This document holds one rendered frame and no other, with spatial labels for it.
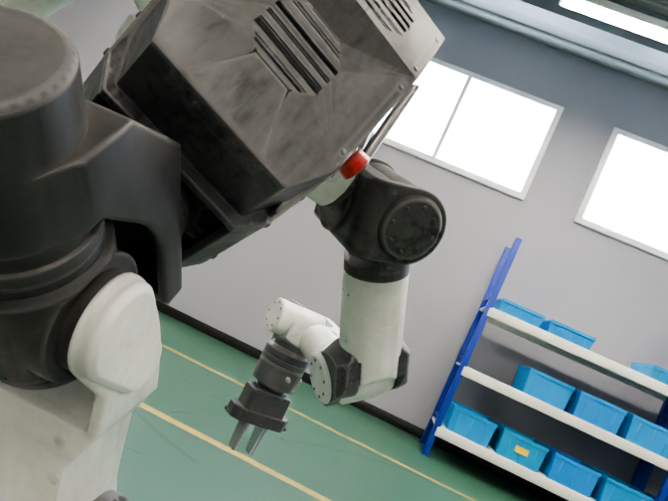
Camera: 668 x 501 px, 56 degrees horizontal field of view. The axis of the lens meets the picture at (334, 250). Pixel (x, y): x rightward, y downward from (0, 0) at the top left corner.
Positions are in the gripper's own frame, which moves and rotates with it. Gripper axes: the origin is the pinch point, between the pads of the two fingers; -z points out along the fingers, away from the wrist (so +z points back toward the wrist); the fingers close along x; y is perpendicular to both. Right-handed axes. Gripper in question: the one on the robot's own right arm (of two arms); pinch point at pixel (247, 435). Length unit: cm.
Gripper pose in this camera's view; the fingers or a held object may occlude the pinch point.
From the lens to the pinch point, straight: 123.9
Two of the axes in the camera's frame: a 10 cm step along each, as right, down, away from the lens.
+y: 4.6, 2.0, -8.7
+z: 4.4, -9.0, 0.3
